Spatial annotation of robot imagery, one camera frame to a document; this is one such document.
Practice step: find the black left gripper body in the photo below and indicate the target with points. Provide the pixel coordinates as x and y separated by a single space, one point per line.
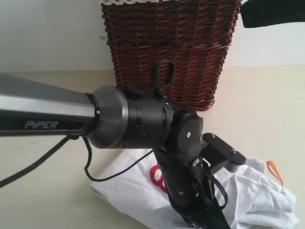
191 192

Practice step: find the white t-shirt red print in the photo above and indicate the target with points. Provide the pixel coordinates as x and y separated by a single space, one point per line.
253 198

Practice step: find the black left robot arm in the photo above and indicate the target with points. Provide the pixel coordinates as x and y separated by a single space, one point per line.
120 118

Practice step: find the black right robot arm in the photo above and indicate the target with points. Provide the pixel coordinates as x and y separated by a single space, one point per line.
262 13

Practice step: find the dark red wicker basket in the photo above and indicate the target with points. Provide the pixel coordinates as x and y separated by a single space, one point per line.
194 34

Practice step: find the orange fabric loop tag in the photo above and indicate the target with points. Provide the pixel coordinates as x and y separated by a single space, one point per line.
274 171

